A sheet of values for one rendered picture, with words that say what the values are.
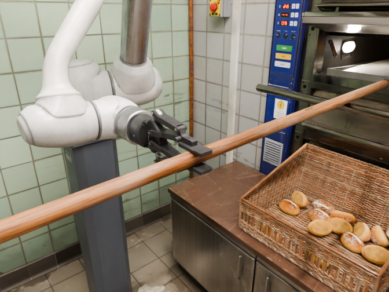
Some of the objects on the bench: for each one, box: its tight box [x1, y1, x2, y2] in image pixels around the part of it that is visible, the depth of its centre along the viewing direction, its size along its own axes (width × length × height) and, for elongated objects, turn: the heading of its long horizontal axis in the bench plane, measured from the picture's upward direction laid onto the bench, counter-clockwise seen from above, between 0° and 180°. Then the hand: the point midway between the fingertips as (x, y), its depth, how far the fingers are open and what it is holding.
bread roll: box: [307, 220, 333, 236], centre depth 129 cm, size 6×10×7 cm
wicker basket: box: [238, 143, 389, 292], centre depth 124 cm, size 49×56×28 cm
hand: (195, 156), depth 62 cm, fingers closed on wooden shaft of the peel, 3 cm apart
